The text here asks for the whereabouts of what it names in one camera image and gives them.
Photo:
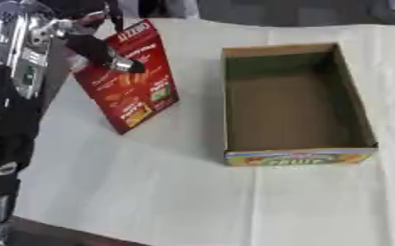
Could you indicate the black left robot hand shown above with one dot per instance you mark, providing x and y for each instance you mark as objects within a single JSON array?
[{"x": 96, "y": 49}]

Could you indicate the red printed snack box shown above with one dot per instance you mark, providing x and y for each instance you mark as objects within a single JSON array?
[{"x": 133, "y": 89}]

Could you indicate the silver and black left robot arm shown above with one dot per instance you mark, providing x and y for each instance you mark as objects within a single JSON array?
[{"x": 15, "y": 64}]

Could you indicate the open tan cardboard box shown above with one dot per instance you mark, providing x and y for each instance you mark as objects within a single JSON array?
[{"x": 295, "y": 105}]

